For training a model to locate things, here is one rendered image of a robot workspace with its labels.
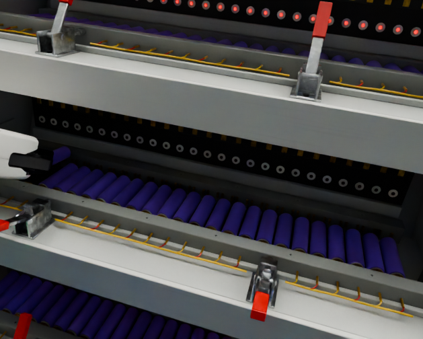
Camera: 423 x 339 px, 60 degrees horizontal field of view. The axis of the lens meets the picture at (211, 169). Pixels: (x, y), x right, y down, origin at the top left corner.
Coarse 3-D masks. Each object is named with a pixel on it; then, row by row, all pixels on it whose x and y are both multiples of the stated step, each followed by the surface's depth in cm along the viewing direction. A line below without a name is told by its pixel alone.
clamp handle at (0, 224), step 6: (24, 210) 40; (30, 210) 40; (18, 216) 40; (24, 216) 40; (30, 216) 40; (0, 222) 36; (6, 222) 37; (12, 222) 38; (18, 222) 39; (0, 228) 36; (6, 228) 37
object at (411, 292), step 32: (0, 192) 45; (32, 192) 44; (64, 192) 45; (128, 224) 42; (160, 224) 41; (192, 256) 39; (256, 256) 39; (288, 256) 38; (352, 288) 37; (384, 288) 36; (416, 288) 36
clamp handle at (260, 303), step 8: (264, 272) 35; (264, 280) 35; (264, 288) 33; (256, 296) 31; (264, 296) 31; (256, 304) 30; (264, 304) 30; (256, 312) 29; (264, 312) 29; (264, 320) 29
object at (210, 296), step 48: (96, 144) 55; (288, 192) 50; (336, 192) 48; (0, 240) 40; (48, 240) 40; (96, 240) 41; (96, 288) 39; (144, 288) 37; (192, 288) 36; (240, 288) 37; (288, 288) 38; (240, 336) 37; (288, 336) 35; (336, 336) 33; (384, 336) 33
